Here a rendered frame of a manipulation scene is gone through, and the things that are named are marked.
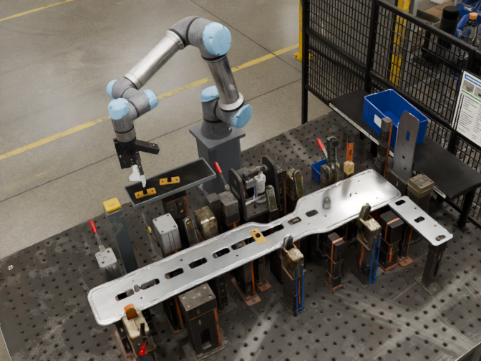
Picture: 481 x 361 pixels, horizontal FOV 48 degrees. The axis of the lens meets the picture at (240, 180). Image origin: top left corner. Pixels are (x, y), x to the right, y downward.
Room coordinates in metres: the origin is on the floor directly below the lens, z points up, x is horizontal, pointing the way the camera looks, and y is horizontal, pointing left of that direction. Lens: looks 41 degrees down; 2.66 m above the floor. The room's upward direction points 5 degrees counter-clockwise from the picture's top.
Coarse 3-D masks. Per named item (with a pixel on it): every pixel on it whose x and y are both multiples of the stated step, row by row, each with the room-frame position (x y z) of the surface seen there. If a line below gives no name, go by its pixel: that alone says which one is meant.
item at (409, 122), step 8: (408, 112) 1.85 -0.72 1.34; (400, 120) 1.88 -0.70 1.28; (408, 120) 1.84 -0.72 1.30; (416, 120) 1.80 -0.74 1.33; (400, 128) 1.88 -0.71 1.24; (408, 128) 1.83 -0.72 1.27; (416, 128) 1.80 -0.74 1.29; (400, 136) 1.87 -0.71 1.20; (416, 136) 1.79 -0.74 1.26; (400, 144) 1.86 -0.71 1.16; (408, 144) 1.82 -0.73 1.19; (400, 152) 1.86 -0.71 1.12; (408, 152) 1.81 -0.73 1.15; (392, 160) 1.89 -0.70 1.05; (400, 160) 1.85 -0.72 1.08; (408, 160) 1.81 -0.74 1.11; (392, 168) 1.89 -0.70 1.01; (400, 168) 1.84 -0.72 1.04; (408, 168) 1.80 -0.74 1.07; (408, 176) 1.79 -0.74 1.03
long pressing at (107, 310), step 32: (320, 192) 1.78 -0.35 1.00; (352, 192) 1.76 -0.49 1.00; (384, 192) 1.74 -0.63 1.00; (256, 224) 1.61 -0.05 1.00; (288, 224) 1.60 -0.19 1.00; (320, 224) 1.58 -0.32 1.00; (192, 256) 1.47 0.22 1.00; (224, 256) 1.45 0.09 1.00; (256, 256) 1.44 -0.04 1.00; (96, 288) 1.35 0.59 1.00; (128, 288) 1.34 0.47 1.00; (160, 288) 1.32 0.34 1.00; (96, 320) 1.21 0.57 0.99
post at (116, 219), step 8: (104, 208) 1.65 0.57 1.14; (120, 208) 1.64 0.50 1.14; (112, 216) 1.61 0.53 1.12; (120, 216) 1.63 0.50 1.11; (112, 224) 1.61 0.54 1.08; (120, 224) 1.62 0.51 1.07; (112, 232) 1.61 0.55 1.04; (120, 232) 1.62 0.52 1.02; (120, 240) 1.62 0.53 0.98; (128, 240) 1.63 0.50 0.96; (120, 248) 1.62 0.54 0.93; (128, 248) 1.63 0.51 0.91; (120, 256) 1.64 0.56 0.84; (128, 256) 1.62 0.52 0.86; (128, 264) 1.62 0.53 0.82; (136, 264) 1.63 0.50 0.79; (128, 272) 1.62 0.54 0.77
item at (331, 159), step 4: (332, 136) 1.90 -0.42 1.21; (328, 140) 1.88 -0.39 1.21; (332, 140) 1.87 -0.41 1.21; (336, 140) 1.86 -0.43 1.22; (328, 144) 1.87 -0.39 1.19; (332, 144) 1.85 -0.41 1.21; (336, 144) 1.85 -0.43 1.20; (328, 148) 1.87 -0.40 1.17; (332, 148) 1.88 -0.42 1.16; (328, 152) 1.87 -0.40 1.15; (332, 152) 1.88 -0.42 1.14; (328, 156) 1.87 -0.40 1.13; (332, 156) 1.87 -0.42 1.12; (336, 156) 1.87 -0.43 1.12; (328, 160) 1.87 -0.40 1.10; (332, 160) 1.87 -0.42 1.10; (336, 160) 1.87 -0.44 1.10; (328, 164) 1.87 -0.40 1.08; (336, 164) 1.86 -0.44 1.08; (336, 168) 1.86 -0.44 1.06
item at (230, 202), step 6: (228, 192) 1.75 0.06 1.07; (222, 198) 1.71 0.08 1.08; (228, 198) 1.71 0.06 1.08; (234, 198) 1.70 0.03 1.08; (222, 204) 1.69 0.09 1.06; (228, 204) 1.67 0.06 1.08; (234, 204) 1.68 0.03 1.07; (222, 210) 1.70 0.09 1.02; (228, 210) 1.67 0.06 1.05; (234, 210) 1.68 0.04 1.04; (222, 216) 1.70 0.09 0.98; (228, 216) 1.67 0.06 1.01; (234, 216) 1.68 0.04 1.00; (222, 222) 1.72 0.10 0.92; (228, 222) 1.66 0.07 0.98; (234, 222) 1.68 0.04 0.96; (228, 228) 1.67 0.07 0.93; (228, 252) 1.68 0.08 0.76
